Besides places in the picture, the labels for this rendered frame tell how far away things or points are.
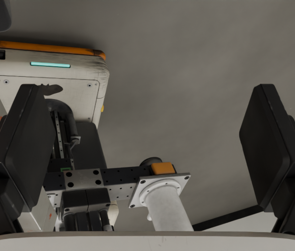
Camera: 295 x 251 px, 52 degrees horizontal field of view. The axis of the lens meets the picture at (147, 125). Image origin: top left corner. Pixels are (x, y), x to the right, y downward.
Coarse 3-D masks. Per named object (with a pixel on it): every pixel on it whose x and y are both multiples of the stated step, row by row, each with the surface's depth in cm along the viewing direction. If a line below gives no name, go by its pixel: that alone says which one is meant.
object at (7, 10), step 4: (0, 0) 57; (4, 0) 58; (8, 0) 65; (4, 4) 58; (8, 4) 63; (4, 8) 59; (8, 8) 61; (4, 12) 59; (8, 12) 60; (8, 16) 60; (8, 20) 60; (8, 24) 61; (8, 28) 61
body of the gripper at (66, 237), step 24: (0, 240) 7; (24, 240) 7; (48, 240) 7; (72, 240) 7; (96, 240) 7; (120, 240) 7; (144, 240) 7; (168, 240) 7; (192, 240) 7; (216, 240) 7; (240, 240) 7; (264, 240) 7; (288, 240) 7
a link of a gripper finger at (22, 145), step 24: (24, 96) 11; (0, 120) 11; (24, 120) 10; (48, 120) 13; (0, 144) 10; (24, 144) 10; (48, 144) 13; (0, 168) 9; (24, 168) 10; (0, 192) 9; (24, 192) 11
